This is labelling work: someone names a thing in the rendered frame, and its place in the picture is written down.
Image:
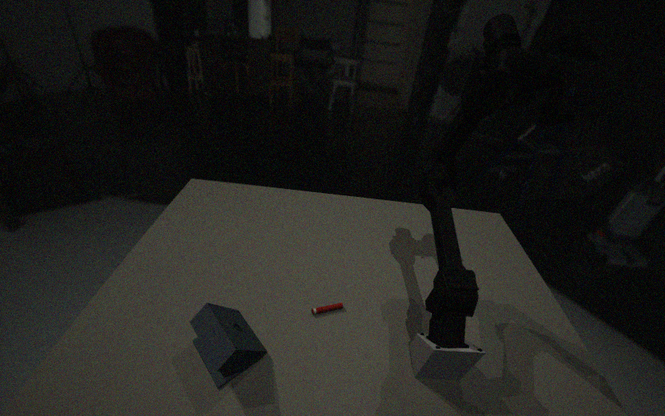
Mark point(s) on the dark red peg with grey band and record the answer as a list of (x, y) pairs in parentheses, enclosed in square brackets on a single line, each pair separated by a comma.
[(327, 308)]

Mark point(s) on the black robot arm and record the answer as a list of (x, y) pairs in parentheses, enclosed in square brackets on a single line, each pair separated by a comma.
[(455, 293)]

